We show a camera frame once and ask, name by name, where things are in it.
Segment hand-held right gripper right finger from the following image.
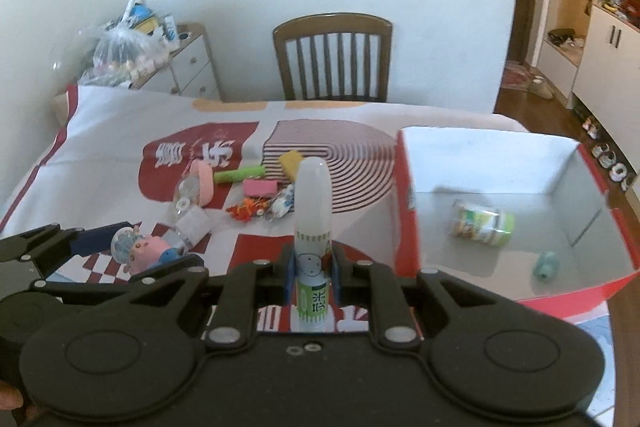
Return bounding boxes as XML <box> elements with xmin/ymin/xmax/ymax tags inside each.
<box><xmin>332</xmin><ymin>244</ymin><xmax>507</xmax><ymax>354</ymax></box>

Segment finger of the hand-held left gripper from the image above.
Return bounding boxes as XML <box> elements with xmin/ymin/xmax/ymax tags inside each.
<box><xmin>0</xmin><ymin>221</ymin><xmax>147</xmax><ymax>281</ymax></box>
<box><xmin>30</xmin><ymin>256</ymin><xmax>210</xmax><ymax>306</ymax></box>

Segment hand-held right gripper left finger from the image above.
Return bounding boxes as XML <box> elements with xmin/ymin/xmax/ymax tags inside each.
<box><xmin>125</xmin><ymin>244</ymin><xmax>296</xmax><ymax>353</ymax></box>

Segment pink pig toy figure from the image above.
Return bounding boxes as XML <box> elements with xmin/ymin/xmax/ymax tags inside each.
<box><xmin>110</xmin><ymin>226</ymin><xmax>177</xmax><ymax>279</ymax></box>

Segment white green glue bottle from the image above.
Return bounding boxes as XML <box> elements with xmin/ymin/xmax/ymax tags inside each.
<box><xmin>292</xmin><ymin>157</ymin><xmax>334</xmax><ymax>334</ymax></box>

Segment orange red toy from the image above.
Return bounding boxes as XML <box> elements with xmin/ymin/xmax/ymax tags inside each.
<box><xmin>225</xmin><ymin>201</ymin><xmax>267</xmax><ymax>224</ymax></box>

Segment yellow rectangular box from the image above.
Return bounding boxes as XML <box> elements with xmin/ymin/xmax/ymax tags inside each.
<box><xmin>278</xmin><ymin>150</ymin><xmax>304</xmax><ymax>184</ymax></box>

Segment red white cardboard box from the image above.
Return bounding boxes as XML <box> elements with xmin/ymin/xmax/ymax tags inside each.
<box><xmin>394</xmin><ymin>126</ymin><xmax>640</xmax><ymax>324</ymax></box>

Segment person's left hand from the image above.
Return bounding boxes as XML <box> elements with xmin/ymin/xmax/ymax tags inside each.
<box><xmin>0</xmin><ymin>382</ymin><xmax>24</xmax><ymax>413</ymax></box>

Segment blue white wrapped candy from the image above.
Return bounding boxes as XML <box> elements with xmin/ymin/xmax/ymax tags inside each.
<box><xmin>265</xmin><ymin>184</ymin><xmax>297</xmax><ymax>221</ymax></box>

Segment pink eraser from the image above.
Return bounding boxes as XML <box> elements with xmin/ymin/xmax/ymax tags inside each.
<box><xmin>243</xmin><ymin>179</ymin><xmax>279</xmax><ymax>198</ymax></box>

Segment printed red white tablecloth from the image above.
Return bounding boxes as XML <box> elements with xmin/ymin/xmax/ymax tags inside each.
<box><xmin>0</xmin><ymin>84</ymin><xmax>616</xmax><ymax>358</ymax></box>

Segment green marker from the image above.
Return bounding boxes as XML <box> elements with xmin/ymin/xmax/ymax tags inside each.
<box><xmin>213</xmin><ymin>165</ymin><xmax>265</xmax><ymax>184</ymax></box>

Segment green lid plastic jar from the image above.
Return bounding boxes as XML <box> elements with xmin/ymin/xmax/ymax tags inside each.
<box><xmin>451</xmin><ymin>199</ymin><xmax>516</xmax><ymax>249</ymax></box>

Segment clear plastic bag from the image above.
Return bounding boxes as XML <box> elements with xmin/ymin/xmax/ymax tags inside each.
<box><xmin>76</xmin><ymin>23</ymin><xmax>172</xmax><ymax>88</ymax></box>

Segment white drawer cabinet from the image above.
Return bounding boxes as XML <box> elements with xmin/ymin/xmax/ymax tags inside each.
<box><xmin>134</xmin><ymin>22</ymin><xmax>224</xmax><ymax>102</ymax></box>

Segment small teal object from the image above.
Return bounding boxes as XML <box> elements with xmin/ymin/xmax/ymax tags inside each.
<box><xmin>532</xmin><ymin>250</ymin><xmax>561</xmax><ymax>282</ymax></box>

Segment brown wooden chair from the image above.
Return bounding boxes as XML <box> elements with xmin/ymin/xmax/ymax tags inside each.
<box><xmin>272</xmin><ymin>12</ymin><xmax>394</xmax><ymax>104</ymax></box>

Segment clutter of bottles and boxes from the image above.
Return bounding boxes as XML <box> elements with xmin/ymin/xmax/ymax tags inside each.
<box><xmin>121</xmin><ymin>0</ymin><xmax>182</xmax><ymax>54</ymax></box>

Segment patterned doormat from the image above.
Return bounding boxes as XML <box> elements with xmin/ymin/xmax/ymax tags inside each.
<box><xmin>501</xmin><ymin>66</ymin><xmax>532</xmax><ymax>94</ymax></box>

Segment beige slippers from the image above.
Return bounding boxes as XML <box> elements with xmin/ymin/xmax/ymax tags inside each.
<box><xmin>529</xmin><ymin>76</ymin><xmax>555</xmax><ymax>101</ymax></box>

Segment row of shoes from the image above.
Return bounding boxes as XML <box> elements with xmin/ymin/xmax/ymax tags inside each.
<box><xmin>579</xmin><ymin>116</ymin><xmax>637</xmax><ymax>194</ymax></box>

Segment white low cabinet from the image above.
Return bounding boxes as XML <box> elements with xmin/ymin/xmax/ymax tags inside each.
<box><xmin>537</xmin><ymin>28</ymin><xmax>587</xmax><ymax>108</ymax></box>

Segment brown door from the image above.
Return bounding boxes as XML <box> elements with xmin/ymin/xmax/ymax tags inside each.
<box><xmin>492</xmin><ymin>0</ymin><xmax>548</xmax><ymax>115</ymax></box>

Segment white wardrobe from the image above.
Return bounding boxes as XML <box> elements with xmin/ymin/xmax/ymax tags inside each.
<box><xmin>571</xmin><ymin>0</ymin><xmax>640</xmax><ymax>135</ymax></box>

